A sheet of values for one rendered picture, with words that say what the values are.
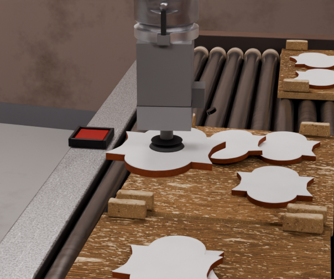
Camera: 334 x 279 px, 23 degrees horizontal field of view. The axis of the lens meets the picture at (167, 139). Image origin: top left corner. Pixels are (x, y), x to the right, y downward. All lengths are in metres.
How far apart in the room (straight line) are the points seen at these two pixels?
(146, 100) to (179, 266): 0.26
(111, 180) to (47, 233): 0.21
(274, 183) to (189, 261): 0.32
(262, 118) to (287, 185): 0.41
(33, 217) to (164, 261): 0.30
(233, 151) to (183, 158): 0.52
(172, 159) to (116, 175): 0.51
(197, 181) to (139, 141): 0.39
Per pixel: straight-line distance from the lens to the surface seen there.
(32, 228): 1.28
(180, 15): 0.91
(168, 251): 1.11
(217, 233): 1.20
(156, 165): 0.93
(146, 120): 0.93
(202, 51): 2.29
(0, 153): 4.13
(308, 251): 1.17
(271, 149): 1.50
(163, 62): 0.91
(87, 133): 1.62
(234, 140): 1.51
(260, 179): 1.36
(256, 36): 2.34
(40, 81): 4.38
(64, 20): 4.23
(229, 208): 1.28
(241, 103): 1.83
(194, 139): 1.01
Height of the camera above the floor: 1.49
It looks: 21 degrees down
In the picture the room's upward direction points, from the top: straight up
